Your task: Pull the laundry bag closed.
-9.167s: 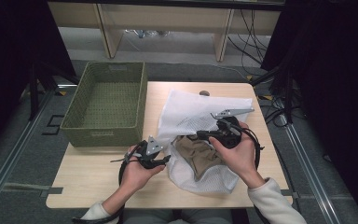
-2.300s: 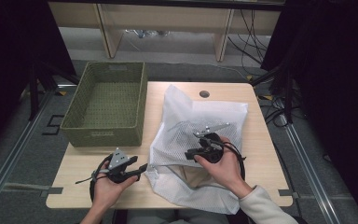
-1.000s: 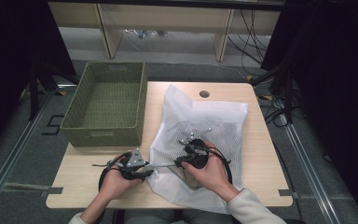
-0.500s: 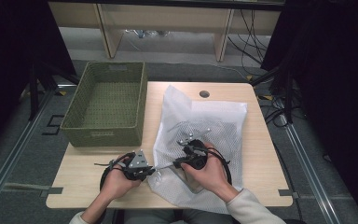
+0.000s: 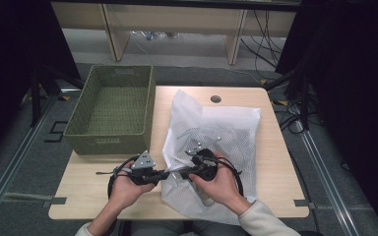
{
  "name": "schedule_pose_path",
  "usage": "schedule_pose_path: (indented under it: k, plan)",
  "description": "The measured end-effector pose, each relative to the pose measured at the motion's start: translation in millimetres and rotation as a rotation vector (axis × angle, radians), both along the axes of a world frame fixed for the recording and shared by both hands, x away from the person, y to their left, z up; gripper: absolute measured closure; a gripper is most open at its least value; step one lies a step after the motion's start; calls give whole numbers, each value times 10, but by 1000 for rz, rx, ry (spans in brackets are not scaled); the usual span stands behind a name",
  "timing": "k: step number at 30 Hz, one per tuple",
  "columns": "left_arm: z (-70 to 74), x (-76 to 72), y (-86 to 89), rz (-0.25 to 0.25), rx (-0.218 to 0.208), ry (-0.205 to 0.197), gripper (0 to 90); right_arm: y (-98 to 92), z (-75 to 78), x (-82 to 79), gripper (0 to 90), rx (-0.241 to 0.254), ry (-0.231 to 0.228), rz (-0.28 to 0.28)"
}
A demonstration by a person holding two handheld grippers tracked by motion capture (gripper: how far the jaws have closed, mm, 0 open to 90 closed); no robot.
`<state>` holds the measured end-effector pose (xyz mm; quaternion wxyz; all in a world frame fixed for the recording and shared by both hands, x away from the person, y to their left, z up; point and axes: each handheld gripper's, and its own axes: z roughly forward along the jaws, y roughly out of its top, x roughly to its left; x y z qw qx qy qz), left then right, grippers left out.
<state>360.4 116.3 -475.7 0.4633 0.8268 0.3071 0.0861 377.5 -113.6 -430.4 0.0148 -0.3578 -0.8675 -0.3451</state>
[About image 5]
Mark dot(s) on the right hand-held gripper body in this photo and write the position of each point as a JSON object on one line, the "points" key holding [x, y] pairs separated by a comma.
{"points": [[205, 164]]}

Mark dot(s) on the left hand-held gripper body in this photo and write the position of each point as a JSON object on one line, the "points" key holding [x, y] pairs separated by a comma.
{"points": [[142, 175]]}

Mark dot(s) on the white mesh laundry bag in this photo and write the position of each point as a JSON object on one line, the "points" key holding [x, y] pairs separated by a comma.
{"points": [[223, 121]]}

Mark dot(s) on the green woven basket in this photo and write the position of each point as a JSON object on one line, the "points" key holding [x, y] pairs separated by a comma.
{"points": [[111, 108]]}

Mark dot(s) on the person's left hand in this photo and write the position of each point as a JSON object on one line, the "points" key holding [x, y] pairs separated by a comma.
{"points": [[124, 190]]}

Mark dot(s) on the person's right hand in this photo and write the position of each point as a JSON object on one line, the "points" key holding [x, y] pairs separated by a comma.
{"points": [[220, 187]]}

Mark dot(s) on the person's legs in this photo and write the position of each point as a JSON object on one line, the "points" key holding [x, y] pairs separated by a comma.
{"points": [[164, 228]]}

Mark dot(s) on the grey floor tape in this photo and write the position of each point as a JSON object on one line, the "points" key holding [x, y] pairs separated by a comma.
{"points": [[55, 201]]}

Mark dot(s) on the yellow floor marker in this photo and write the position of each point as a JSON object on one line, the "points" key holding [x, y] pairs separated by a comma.
{"points": [[66, 98], [283, 102], [263, 82]]}

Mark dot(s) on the black metal stand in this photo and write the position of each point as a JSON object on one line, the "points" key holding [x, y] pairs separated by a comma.
{"points": [[303, 98], [36, 98]]}

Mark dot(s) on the clear plastic bag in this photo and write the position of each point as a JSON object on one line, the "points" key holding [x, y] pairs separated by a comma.
{"points": [[154, 34]]}

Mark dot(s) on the beige wooden desk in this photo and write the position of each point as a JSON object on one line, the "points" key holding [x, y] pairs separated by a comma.
{"points": [[177, 19]]}

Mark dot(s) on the dark curtain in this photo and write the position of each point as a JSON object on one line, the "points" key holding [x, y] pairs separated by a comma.
{"points": [[357, 98], [13, 65]]}

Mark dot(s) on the metal floor rail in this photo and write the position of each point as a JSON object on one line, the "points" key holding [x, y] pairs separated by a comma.
{"points": [[328, 183], [16, 157]]}

